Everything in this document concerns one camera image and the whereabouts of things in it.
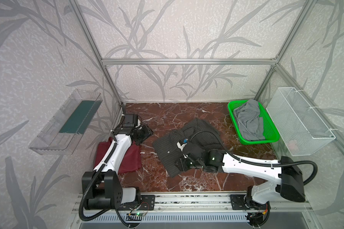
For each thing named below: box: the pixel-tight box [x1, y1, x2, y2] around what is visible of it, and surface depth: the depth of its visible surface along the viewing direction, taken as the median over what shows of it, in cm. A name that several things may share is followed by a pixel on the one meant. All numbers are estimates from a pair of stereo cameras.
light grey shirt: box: [233, 98, 266, 141], surface depth 107 cm
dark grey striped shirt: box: [152, 118, 221, 178], surface depth 97 cm
